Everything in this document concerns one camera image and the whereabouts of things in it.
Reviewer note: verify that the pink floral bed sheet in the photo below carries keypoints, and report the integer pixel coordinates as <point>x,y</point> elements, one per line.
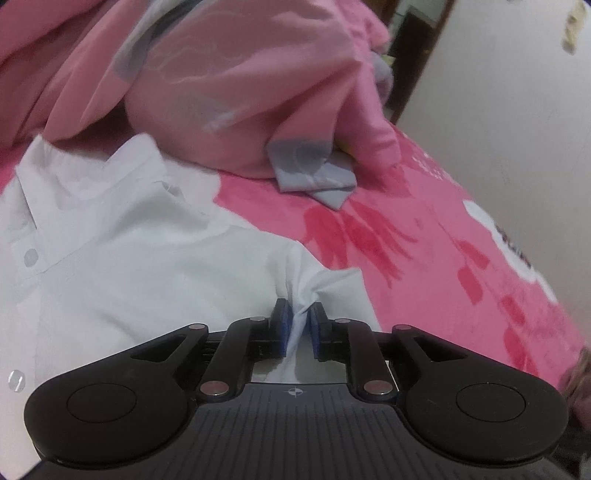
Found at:
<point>438,258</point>

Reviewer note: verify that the pink carrot print quilt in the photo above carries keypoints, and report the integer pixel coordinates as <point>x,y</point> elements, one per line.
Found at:
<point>231,83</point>

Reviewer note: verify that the white shirt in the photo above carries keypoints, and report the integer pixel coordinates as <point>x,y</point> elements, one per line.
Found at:
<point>138,258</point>

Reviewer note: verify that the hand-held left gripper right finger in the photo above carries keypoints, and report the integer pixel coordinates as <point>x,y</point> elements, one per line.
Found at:
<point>315,333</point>

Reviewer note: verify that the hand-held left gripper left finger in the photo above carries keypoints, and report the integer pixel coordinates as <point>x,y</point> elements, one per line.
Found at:
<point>286,333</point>

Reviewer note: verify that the brown wooden door frame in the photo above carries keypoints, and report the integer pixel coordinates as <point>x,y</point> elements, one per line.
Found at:
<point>415,60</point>

